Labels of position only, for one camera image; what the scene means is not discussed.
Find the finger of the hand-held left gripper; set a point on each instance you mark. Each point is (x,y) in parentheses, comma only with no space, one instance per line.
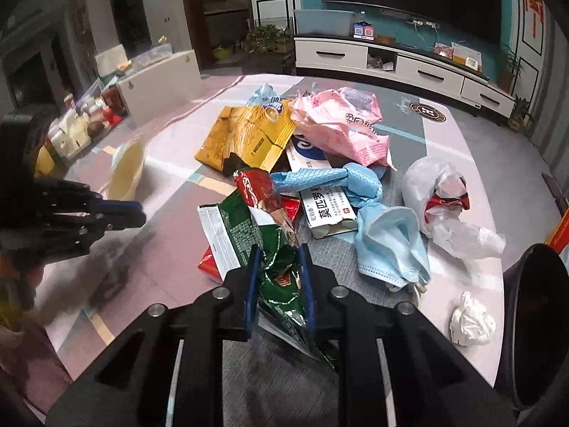
(111,207)
(124,221)

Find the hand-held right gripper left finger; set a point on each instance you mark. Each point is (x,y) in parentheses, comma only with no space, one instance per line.
(254,271)

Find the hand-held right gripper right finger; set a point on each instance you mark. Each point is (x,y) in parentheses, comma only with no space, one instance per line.
(306,275)

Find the green snack bag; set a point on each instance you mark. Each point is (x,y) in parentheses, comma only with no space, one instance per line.
(240,231)

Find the pink plastic packaging bag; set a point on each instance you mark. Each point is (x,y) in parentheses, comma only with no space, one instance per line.
(338,129)

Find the black trash bin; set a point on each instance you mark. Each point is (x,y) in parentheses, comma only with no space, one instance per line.
(533,320)

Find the beige paper bowl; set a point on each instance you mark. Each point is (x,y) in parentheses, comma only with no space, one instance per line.
(126,173)

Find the red flat packet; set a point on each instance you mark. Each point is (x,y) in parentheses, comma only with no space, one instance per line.
(209,267)

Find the pink grey patterned tablecloth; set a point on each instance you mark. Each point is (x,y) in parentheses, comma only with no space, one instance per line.
(178,195)

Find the white medicine box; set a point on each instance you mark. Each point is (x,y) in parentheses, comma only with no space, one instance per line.
(329,213)

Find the clutter of bottles and jars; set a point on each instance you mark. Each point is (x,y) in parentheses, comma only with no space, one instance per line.
(80,129)

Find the red brown snack wrapper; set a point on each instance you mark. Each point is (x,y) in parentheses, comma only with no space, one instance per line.
(255,187)

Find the blue face mask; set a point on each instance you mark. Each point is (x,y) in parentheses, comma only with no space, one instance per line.
(386,240)

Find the blue knotted cloth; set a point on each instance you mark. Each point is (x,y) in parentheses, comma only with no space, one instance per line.
(355,182)

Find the yellow snack bag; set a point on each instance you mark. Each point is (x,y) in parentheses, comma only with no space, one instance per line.
(240,138)

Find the white plastic bag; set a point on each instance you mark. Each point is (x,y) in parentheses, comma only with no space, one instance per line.
(422,178)

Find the clear plastic storage box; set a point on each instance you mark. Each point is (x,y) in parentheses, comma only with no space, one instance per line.
(151,57)

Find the red crumpled wrapper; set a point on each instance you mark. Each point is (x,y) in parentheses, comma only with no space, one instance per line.
(453,200)

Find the crumpled white tissue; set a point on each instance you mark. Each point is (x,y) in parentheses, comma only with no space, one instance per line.
(471,320)

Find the light blue white wrapper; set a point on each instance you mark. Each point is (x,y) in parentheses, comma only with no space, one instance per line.
(266,98)

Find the green bowl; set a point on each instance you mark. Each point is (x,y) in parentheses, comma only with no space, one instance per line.
(223,53)

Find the cluster of potted plants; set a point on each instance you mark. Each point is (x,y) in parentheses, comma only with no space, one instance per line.
(262,38)

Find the white tv cabinet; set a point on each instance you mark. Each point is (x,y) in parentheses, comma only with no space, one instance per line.
(426,71)

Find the small blue red display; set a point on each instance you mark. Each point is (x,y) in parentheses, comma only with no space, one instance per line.
(364,31)

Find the grey glass tank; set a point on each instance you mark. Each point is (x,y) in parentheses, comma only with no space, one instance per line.
(320,24)

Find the orange cardboard box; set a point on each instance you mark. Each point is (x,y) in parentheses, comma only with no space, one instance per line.
(561,231)

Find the red packet on cabinet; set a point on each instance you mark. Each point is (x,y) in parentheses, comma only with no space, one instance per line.
(442,50)

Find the small potted plant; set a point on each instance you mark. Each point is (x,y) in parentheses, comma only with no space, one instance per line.
(520,113)

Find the white desk gadget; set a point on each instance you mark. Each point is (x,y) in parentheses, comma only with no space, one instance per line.
(472,63)

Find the white power strip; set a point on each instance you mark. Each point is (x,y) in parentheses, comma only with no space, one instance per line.
(424,22)

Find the red wall knot decoration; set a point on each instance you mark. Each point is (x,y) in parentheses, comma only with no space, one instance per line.
(532,13)

